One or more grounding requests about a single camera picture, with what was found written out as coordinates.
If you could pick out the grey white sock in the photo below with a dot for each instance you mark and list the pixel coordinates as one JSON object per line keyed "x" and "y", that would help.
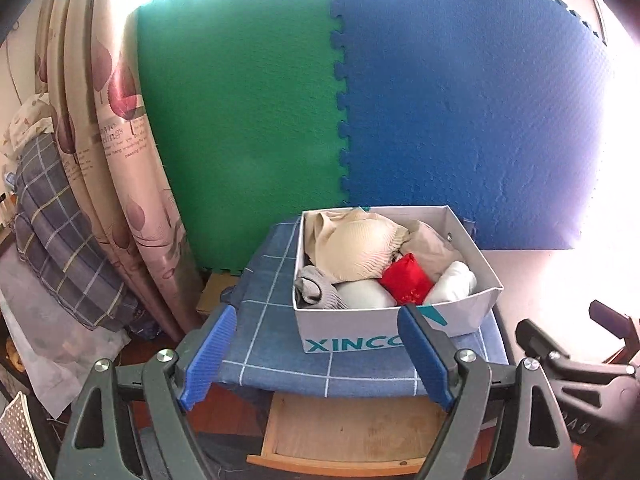
{"x": 315, "y": 290}

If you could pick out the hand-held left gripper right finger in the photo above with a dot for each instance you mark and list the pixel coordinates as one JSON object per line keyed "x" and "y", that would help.
{"x": 425, "y": 355}

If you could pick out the blue foam mat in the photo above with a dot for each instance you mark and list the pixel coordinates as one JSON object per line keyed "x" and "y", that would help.
{"x": 475, "y": 110}

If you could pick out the blue checked cloth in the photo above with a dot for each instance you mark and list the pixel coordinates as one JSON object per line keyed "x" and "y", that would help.
{"x": 270, "y": 310}

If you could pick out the wooden drawer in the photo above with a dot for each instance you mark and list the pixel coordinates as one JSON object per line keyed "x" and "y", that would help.
{"x": 350, "y": 430}

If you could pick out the white garment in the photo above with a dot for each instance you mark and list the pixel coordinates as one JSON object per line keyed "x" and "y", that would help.
{"x": 365, "y": 295}
{"x": 450, "y": 282}

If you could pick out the white floral sheet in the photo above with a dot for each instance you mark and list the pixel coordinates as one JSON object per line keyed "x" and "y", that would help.
{"x": 40, "y": 340}

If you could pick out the beige garment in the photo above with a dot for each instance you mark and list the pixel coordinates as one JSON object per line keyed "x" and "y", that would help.
{"x": 430, "y": 250}

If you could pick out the white cardboard box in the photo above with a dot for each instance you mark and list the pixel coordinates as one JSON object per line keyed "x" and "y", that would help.
{"x": 360, "y": 330}

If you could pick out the beige lace bra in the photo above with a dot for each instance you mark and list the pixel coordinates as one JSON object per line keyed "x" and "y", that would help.
{"x": 360, "y": 250}

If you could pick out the floral curtain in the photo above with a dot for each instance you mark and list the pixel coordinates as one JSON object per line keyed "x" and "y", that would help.
{"x": 125, "y": 185}

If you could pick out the plaid blanket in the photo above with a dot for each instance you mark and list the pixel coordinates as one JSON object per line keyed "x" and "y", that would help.
{"x": 50, "y": 230}

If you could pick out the polka dot cloth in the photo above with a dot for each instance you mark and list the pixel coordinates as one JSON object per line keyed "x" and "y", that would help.
{"x": 20, "y": 435}

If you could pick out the floral pillow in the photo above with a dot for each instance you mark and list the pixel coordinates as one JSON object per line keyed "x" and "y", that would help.
{"x": 30, "y": 120}

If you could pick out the red underwear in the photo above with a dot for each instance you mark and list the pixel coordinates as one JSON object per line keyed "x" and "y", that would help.
{"x": 407, "y": 282}

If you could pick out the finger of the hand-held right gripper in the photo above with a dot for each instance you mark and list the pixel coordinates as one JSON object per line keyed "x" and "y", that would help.
{"x": 617, "y": 325}
{"x": 545, "y": 345}

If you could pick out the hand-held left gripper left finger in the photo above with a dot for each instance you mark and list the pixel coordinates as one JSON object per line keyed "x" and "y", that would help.
{"x": 207, "y": 360}

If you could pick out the green foam mat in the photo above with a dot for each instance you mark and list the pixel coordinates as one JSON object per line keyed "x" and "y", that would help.
{"x": 240, "y": 110}

